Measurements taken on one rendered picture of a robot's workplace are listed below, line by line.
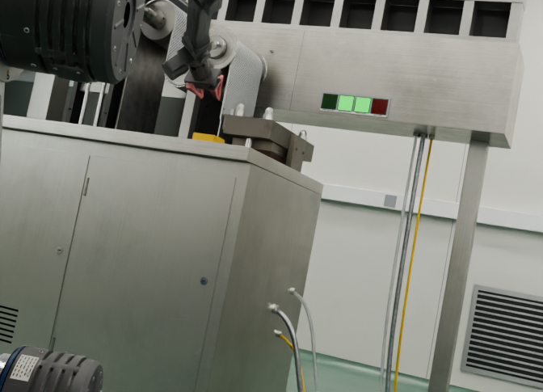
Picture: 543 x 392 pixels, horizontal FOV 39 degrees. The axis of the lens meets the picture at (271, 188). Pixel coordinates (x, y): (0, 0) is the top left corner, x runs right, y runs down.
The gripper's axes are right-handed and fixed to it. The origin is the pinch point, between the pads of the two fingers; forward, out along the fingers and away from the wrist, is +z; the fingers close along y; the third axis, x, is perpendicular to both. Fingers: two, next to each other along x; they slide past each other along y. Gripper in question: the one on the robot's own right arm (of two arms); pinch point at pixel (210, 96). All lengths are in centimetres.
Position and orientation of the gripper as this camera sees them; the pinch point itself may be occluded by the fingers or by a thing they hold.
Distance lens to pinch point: 241.2
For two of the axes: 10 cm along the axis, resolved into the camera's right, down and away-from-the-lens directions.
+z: 2.1, 6.3, 7.5
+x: 3.5, -7.6, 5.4
